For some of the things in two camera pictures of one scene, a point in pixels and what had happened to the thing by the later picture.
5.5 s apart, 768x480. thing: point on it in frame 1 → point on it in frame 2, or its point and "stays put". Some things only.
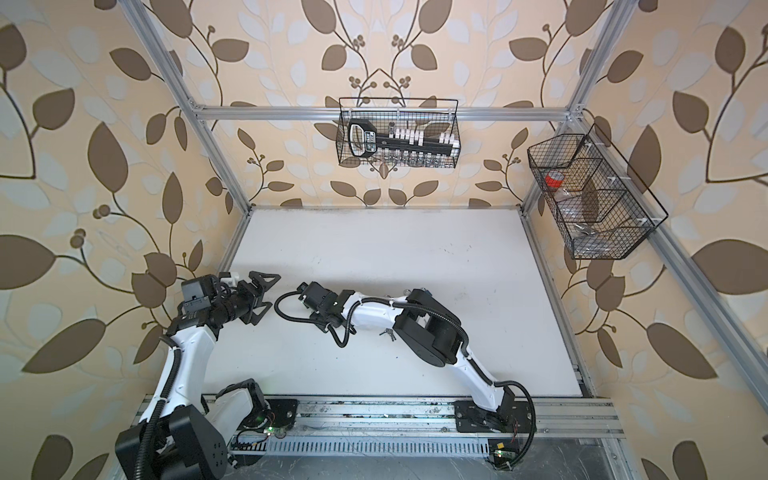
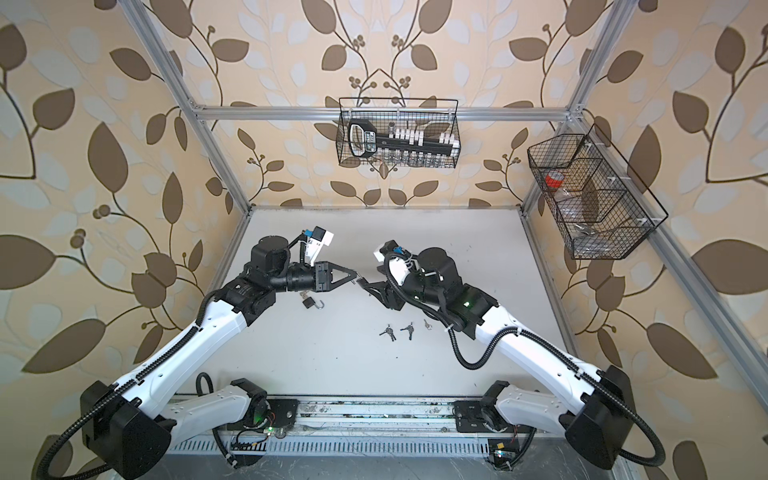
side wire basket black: (602, 207) stays put
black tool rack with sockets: (402, 144) stays put
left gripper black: (255, 298) → (323, 278)
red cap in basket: (554, 178) stays put
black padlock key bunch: (390, 332) stays put
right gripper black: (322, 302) → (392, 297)
